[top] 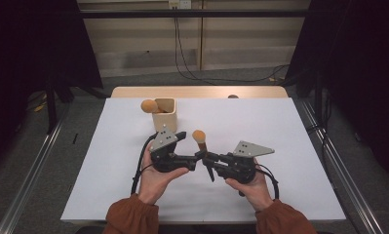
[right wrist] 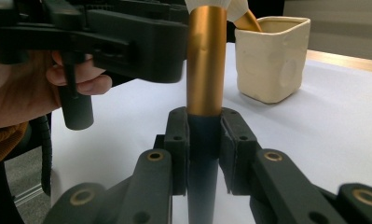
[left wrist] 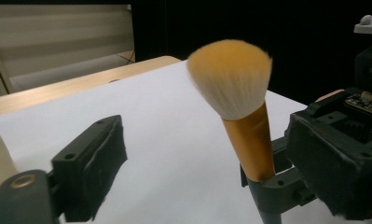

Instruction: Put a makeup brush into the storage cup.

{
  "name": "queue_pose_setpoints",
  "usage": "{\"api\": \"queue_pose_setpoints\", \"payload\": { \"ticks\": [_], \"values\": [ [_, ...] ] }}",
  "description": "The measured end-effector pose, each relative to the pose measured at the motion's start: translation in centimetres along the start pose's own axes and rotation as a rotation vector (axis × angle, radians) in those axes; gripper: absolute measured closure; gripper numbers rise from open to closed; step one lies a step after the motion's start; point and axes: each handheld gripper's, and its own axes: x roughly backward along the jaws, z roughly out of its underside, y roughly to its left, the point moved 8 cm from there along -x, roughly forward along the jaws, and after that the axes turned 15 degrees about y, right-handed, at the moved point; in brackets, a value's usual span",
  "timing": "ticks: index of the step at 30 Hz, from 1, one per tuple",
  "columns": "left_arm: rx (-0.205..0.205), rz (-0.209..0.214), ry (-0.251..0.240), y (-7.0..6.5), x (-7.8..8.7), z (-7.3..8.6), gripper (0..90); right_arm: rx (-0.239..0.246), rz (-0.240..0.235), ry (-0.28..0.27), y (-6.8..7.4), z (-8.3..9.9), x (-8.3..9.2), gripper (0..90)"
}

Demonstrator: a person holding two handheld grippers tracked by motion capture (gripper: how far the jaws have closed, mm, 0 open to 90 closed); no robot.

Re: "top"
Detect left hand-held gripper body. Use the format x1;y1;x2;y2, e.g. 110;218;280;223
148;126;198;174

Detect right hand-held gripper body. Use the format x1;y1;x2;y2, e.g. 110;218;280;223
218;139;276;185

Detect small makeup brush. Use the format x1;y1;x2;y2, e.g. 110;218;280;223
191;129;216;183

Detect beige square cup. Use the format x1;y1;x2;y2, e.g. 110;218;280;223
151;97;178;134

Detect large makeup brush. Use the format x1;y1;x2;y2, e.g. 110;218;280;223
140;98;171;115

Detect person's right hand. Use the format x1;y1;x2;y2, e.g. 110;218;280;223
225;158;275;213

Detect person's left hand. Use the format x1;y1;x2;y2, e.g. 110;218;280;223
137;142;190;206

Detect white paper sheet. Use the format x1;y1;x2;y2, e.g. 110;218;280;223
59;97;347;223

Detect black metal stand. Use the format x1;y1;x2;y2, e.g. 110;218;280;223
313;72;326;125
45;72;58;135

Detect black horizontal bar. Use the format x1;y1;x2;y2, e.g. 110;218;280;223
79;9;311;20

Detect black curtain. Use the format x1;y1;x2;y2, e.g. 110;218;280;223
0;0;104;172
285;0;389;187

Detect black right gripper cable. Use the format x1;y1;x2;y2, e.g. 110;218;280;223
254;163;280;200

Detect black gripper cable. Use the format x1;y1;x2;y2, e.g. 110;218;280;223
131;132;159;196
254;163;280;200

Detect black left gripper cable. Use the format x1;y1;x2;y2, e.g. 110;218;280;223
131;132;159;196

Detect black wall cable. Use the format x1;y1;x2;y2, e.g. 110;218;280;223
173;8;291;84
175;16;217;87

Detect aluminium floor rail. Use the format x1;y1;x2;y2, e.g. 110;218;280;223
299;98;385;234
0;106;70;234

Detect yellow vertical wall strip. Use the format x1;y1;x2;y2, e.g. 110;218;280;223
198;0;205;71

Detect white wall socket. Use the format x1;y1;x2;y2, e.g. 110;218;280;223
168;0;193;10

